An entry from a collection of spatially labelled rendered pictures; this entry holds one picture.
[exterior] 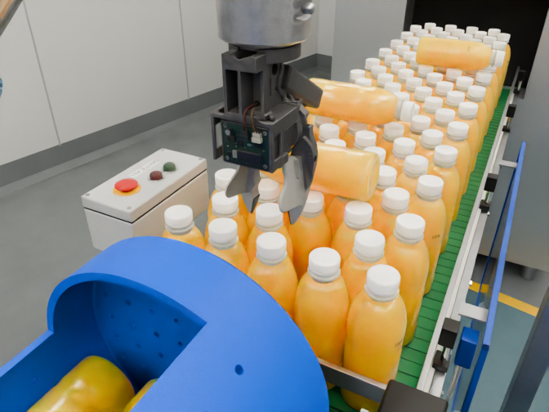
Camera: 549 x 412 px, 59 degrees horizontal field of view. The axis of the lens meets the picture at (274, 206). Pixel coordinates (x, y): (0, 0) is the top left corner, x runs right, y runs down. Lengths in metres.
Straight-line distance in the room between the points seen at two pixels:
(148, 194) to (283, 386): 0.46
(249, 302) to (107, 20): 3.25
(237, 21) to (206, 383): 0.30
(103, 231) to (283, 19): 0.49
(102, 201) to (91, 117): 2.83
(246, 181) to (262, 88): 0.15
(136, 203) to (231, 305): 0.41
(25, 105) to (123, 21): 0.87
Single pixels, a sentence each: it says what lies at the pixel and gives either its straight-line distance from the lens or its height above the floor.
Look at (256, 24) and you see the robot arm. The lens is 0.45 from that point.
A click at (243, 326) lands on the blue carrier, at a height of 1.21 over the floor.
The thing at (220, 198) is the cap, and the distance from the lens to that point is 0.72.
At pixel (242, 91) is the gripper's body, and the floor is 1.33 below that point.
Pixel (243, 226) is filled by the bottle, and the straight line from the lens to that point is 0.73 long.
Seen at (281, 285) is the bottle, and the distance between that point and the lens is 0.63.
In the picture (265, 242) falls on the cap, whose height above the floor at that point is 1.11.
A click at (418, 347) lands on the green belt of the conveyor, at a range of 0.81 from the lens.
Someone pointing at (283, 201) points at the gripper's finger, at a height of 1.21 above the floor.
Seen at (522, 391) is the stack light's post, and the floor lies 0.75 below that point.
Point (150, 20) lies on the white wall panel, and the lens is 3.77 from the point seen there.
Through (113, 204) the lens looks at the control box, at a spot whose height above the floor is 1.10.
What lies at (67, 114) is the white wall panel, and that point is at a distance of 3.49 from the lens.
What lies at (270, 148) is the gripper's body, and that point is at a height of 1.28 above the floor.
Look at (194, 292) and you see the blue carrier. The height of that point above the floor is 1.23.
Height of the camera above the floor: 1.48
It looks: 32 degrees down
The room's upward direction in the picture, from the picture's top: straight up
